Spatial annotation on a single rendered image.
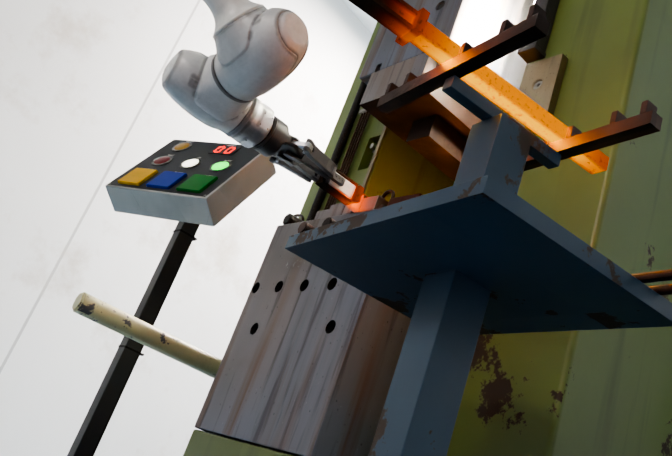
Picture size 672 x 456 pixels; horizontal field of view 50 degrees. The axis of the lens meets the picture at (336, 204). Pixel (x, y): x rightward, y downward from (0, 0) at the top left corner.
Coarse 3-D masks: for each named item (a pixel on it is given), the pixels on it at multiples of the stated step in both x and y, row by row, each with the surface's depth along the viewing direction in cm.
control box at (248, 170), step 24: (168, 144) 203; (192, 144) 200; (216, 144) 197; (168, 168) 188; (192, 168) 186; (240, 168) 181; (264, 168) 188; (120, 192) 184; (144, 192) 180; (168, 192) 176; (216, 192) 173; (240, 192) 181; (168, 216) 180; (192, 216) 175; (216, 216) 173
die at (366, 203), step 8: (360, 200) 148; (368, 200) 146; (376, 200) 143; (384, 200) 144; (336, 208) 153; (344, 208) 151; (352, 208) 149; (360, 208) 146; (368, 208) 144; (320, 216) 157; (328, 216) 154
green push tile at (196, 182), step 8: (192, 176) 180; (200, 176) 179; (208, 176) 178; (216, 176) 177; (184, 184) 176; (192, 184) 176; (200, 184) 175; (208, 184) 175; (192, 192) 173; (200, 192) 172
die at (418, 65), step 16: (400, 64) 165; (416, 64) 160; (432, 64) 158; (384, 80) 167; (400, 80) 161; (368, 96) 169; (432, 96) 157; (448, 96) 160; (400, 112) 167; (416, 112) 165; (432, 112) 162; (448, 112) 160; (464, 112) 163; (400, 128) 173; (464, 128) 164
